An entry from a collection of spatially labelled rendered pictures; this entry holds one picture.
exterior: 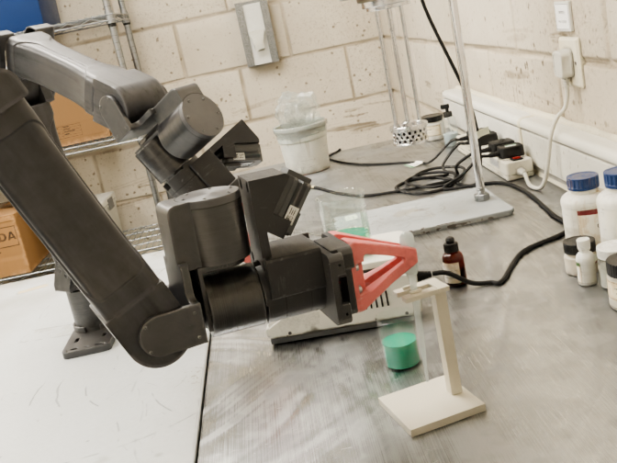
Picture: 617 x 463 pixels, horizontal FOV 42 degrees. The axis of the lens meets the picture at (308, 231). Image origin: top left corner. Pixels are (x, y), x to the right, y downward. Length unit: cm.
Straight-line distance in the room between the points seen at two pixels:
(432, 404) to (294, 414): 15
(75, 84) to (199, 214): 44
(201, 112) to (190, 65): 248
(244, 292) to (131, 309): 10
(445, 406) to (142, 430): 33
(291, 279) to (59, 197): 21
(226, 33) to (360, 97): 62
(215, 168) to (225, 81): 244
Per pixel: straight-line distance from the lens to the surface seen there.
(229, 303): 70
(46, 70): 114
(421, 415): 81
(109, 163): 354
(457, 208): 147
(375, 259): 102
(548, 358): 91
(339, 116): 348
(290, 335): 105
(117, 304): 67
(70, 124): 317
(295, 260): 70
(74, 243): 66
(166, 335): 68
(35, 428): 103
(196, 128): 95
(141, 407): 99
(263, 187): 70
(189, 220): 69
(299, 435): 84
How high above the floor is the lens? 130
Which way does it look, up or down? 15 degrees down
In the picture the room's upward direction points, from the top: 12 degrees counter-clockwise
